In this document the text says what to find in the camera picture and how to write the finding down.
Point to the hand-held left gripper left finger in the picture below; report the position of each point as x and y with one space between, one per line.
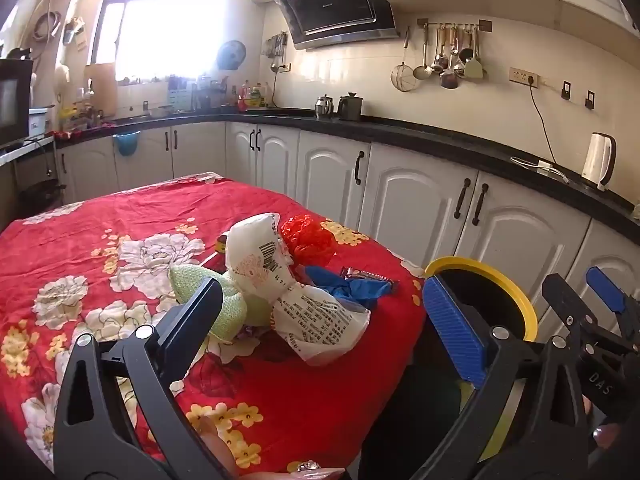
197 320

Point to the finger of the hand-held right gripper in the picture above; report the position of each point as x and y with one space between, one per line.
605 285
570 305

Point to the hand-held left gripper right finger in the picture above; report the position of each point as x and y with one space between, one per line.
450 325

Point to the foam fruit net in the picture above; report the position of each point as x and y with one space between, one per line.
232 307

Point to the candy wrapper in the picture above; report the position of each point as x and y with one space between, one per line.
248 332

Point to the yellow-rimmed trash can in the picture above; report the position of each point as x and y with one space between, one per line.
475 262

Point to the dark snack wrapper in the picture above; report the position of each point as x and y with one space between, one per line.
367 275

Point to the white printed plastic bag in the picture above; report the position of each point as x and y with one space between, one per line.
320 320

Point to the red plastic bag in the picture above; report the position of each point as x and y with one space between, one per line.
307 240

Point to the person's right hand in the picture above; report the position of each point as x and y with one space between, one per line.
607 437

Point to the person's left hand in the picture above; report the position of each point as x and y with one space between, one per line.
222 447

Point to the small yellow container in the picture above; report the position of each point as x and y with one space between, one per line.
222 246

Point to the white electric kettle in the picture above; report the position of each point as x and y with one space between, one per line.
597 160

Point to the red floral blanket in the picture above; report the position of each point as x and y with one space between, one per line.
100 240

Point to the row of white cabinet doors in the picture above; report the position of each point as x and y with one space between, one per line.
410 200

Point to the black kitchen countertop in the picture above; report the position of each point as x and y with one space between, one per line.
450 142

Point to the row of condiment bottles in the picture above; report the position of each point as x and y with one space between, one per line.
256 97

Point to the black pot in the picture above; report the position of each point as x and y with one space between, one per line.
350 107

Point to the large steel ladle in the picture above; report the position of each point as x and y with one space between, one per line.
449 80

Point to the wooden cutting board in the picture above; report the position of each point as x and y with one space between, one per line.
100 90

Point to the pale green spatula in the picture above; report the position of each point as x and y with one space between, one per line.
474 67

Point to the steel spoon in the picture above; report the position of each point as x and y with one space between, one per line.
440 64

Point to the blue round plate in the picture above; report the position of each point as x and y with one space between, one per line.
231 55

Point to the black ladle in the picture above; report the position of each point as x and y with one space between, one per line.
466 55

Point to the hanging small kitchen tools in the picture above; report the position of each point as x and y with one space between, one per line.
274 50

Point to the black microwave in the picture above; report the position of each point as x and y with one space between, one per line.
15 100

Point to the kitchen window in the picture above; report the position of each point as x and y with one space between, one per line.
165 20

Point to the steel range hood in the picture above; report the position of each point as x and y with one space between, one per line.
335 5

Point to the black wall hook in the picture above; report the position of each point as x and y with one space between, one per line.
566 90
590 100

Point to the wall power socket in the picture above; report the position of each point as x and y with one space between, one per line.
522 76

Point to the wall utensil rail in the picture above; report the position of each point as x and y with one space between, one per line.
452 24

